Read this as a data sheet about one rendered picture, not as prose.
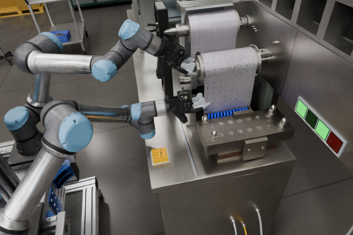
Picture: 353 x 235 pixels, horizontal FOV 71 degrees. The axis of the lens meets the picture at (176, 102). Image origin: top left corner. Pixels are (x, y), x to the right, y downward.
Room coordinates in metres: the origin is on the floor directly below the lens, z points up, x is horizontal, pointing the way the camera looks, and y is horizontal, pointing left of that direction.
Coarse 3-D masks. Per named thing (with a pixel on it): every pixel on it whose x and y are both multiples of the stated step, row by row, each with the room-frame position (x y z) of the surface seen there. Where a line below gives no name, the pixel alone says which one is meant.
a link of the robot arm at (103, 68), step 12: (24, 48) 0.93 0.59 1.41; (36, 48) 0.96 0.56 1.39; (24, 60) 0.87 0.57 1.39; (36, 60) 0.86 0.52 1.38; (48, 60) 0.85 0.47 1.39; (60, 60) 0.84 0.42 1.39; (72, 60) 0.82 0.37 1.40; (84, 60) 0.81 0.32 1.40; (96, 60) 0.80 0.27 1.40; (108, 60) 0.78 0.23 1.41; (120, 60) 0.83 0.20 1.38; (36, 72) 0.86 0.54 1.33; (48, 72) 0.86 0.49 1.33; (60, 72) 0.83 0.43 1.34; (72, 72) 0.81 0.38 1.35; (84, 72) 0.80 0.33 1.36; (96, 72) 0.76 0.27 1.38; (108, 72) 0.75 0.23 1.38
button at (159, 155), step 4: (160, 148) 0.80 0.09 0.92; (164, 148) 0.80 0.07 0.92; (152, 152) 0.78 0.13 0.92; (156, 152) 0.78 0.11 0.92; (160, 152) 0.78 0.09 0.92; (164, 152) 0.77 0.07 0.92; (152, 156) 0.76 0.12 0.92; (156, 156) 0.75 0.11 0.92; (160, 156) 0.75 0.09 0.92; (164, 156) 0.75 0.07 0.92; (156, 160) 0.73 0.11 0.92; (160, 160) 0.73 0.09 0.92; (164, 160) 0.74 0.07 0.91; (168, 160) 0.74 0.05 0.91
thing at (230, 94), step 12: (204, 84) 0.91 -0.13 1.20; (216, 84) 0.91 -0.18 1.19; (228, 84) 0.92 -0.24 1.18; (240, 84) 0.93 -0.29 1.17; (252, 84) 0.94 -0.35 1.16; (204, 96) 0.90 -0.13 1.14; (216, 96) 0.91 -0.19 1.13; (228, 96) 0.92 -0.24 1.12; (240, 96) 0.93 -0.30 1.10; (204, 108) 0.90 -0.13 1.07; (216, 108) 0.91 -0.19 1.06; (228, 108) 0.92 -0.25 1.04
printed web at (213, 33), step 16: (192, 16) 1.19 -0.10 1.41; (208, 16) 1.19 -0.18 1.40; (224, 16) 1.20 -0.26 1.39; (192, 32) 1.14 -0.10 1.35; (208, 32) 1.15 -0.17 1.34; (224, 32) 1.17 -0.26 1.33; (192, 48) 1.14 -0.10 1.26; (208, 48) 1.16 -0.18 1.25; (224, 48) 1.17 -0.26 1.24; (240, 48) 1.01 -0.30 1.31; (208, 64) 0.92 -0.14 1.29; (224, 64) 0.93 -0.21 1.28; (240, 64) 0.94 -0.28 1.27; (256, 64) 0.94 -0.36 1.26; (208, 80) 0.91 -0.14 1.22; (224, 80) 0.92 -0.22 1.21
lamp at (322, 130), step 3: (318, 123) 0.63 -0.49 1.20; (321, 123) 0.61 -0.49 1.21; (318, 126) 0.62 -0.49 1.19; (321, 126) 0.61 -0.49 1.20; (324, 126) 0.60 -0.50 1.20; (318, 129) 0.62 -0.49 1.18; (321, 129) 0.60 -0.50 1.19; (324, 129) 0.60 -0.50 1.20; (327, 129) 0.58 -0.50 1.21; (318, 132) 0.61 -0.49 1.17; (321, 132) 0.60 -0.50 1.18; (324, 132) 0.59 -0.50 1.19; (327, 132) 0.58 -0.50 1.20; (321, 135) 0.60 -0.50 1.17; (324, 135) 0.59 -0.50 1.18; (324, 138) 0.58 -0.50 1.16
